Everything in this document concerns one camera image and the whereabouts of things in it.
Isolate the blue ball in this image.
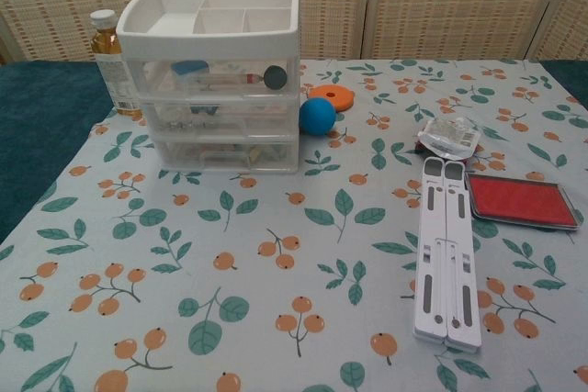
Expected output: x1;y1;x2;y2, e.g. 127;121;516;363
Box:
299;96;339;137

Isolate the orange round disc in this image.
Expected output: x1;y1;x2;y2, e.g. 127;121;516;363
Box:
306;83;357;114

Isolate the grey round disc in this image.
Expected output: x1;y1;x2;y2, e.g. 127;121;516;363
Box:
263;64;288;90

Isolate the floral light blue tablecloth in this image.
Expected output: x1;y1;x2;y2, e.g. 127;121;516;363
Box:
0;57;588;392

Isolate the white pen with red band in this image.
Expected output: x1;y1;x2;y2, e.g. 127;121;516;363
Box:
192;72;264;86

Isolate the blue white eraser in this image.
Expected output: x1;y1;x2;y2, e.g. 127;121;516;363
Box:
170;60;210;87

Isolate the clear plastic packet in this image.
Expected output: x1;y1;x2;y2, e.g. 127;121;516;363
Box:
416;117;482;164

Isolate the white folding laptop stand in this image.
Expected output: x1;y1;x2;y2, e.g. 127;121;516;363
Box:
413;156;483;351

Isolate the woven bamboo folding screen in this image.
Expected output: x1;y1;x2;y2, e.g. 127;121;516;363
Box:
0;0;588;66

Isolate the amber tea bottle white cap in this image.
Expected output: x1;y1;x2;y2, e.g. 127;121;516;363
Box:
89;9;140;119

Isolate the red ink pad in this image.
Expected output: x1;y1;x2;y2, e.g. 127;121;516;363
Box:
464;171;579;231

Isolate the white plastic drawer organizer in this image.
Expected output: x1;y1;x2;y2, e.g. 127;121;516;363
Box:
115;0;302;176

